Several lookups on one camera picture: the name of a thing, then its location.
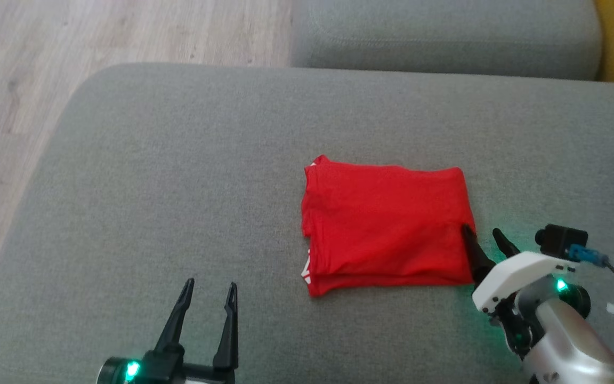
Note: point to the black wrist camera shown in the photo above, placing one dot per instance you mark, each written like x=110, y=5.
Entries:
x=163, y=368
x=563, y=241

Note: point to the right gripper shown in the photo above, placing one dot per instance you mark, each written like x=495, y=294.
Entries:
x=520, y=274

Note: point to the large grey sofa seat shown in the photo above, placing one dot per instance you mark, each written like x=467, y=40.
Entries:
x=152, y=186

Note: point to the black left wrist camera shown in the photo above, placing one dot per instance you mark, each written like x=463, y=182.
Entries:
x=163, y=368

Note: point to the red and white jersey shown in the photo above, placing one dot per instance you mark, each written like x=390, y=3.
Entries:
x=387, y=224

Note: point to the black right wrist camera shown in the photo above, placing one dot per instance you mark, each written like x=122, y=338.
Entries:
x=563, y=241

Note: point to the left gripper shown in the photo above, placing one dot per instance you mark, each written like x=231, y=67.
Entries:
x=208, y=376

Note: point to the small grey sofa cushion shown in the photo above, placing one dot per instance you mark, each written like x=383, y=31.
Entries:
x=445, y=37

